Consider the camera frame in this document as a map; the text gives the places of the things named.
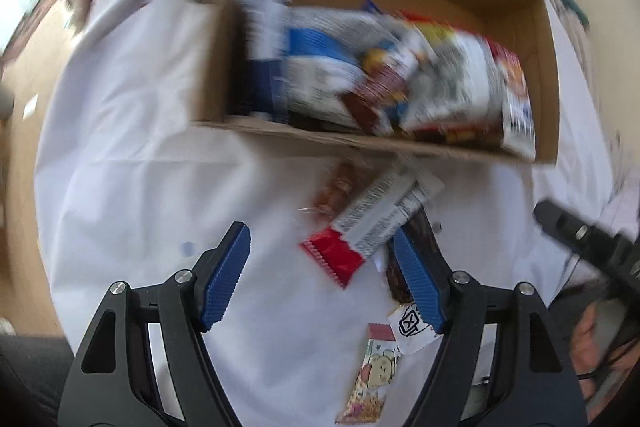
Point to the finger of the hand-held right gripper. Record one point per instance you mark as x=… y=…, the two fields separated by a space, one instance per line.
x=575 y=227

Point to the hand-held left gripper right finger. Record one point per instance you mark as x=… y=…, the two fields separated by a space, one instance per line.
x=417 y=277

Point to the person's right hand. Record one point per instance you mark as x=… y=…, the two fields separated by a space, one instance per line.
x=590 y=347

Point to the large blue white snack packet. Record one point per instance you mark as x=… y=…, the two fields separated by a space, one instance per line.
x=320 y=62

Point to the white bed sheet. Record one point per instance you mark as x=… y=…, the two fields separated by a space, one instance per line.
x=150 y=157

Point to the pink white snack packet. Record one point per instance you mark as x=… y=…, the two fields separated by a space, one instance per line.
x=517 y=117

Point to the blue yellow cartoon snack packet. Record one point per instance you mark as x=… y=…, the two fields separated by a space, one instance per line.
x=375 y=56

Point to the white snack packet red top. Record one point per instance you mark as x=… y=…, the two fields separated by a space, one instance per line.
x=450 y=77

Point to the white paper scrap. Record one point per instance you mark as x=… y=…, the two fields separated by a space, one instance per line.
x=30 y=104

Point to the cartoon bear snack packet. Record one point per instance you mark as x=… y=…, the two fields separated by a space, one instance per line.
x=372 y=372

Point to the person's grey trouser leg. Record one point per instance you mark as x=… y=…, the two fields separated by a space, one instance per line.
x=30 y=377

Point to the tall blue white snack packet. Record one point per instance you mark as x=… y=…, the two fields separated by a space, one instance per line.
x=262 y=22

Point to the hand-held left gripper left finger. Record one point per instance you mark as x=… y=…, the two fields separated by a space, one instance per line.
x=227 y=272

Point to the dark brown snack packet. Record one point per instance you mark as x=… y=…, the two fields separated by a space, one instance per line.
x=424 y=232

